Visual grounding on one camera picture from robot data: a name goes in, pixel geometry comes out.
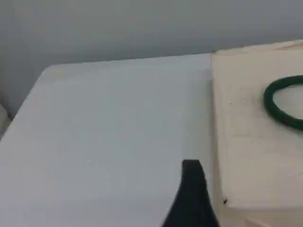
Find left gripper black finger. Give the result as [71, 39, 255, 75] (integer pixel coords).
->
[161, 159, 221, 227]

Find white canvas handbag green handles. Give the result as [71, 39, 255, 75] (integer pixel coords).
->
[210, 39, 303, 227]

